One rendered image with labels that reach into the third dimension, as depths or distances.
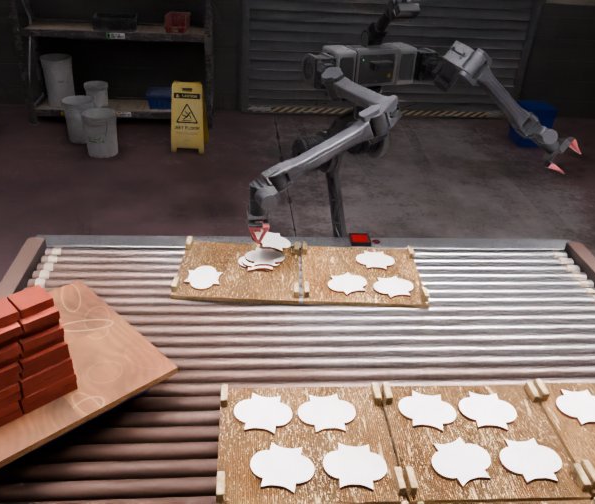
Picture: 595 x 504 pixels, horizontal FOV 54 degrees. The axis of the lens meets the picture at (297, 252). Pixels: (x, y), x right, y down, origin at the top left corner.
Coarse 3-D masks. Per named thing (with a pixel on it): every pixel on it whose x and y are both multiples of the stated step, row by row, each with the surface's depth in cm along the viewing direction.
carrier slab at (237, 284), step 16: (192, 256) 208; (208, 256) 208; (224, 256) 209; (240, 256) 210; (288, 256) 211; (224, 272) 200; (240, 272) 201; (256, 272) 201; (272, 272) 202; (288, 272) 202; (192, 288) 191; (224, 288) 192; (240, 288) 192; (256, 288) 193; (272, 288) 193; (288, 288) 194
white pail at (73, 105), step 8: (72, 96) 546; (80, 96) 549; (88, 96) 548; (64, 104) 528; (72, 104) 549; (80, 104) 552; (88, 104) 532; (64, 112) 536; (72, 112) 528; (80, 112) 529; (72, 120) 533; (80, 120) 534; (72, 128) 538; (80, 128) 537; (72, 136) 543; (80, 136) 541
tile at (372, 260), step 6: (366, 252) 215; (372, 252) 215; (378, 252) 216; (360, 258) 211; (366, 258) 211; (372, 258) 212; (378, 258) 212; (384, 258) 212; (390, 258) 212; (360, 264) 209; (366, 264) 208; (372, 264) 208; (378, 264) 208; (384, 264) 209; (390, 264) 209
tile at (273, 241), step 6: (258, 234) 202; (270, 234) 205; (276, 234) 206; (264, 240) 200; (270, 240) 201; (276, 240) 203; (282, 240) 204; (264, 246) 197; (270, 246) 198; (276, 246) 199; (282, 246) 201; (288, 246) 202
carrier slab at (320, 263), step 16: (304, 256) 212; (320, 256) 213; (336, 256) 213; (352, 256) 214; (400, 256) 216; (304, 272) 203; (320, 272) 203; (336, 272) 204; (352, 272) 204; (368, 272) 205; (384, 272) 206; (400, 272) 206; (416, 272) 207; (320, 288) 195; (368, 288) 196; (416, 288) 198; (320, 304) 190; (336, 304) 190; (352, 304) 190; (368, 304) 190; (384, 304) 190; (400, 304) 190; (416, 304) 190
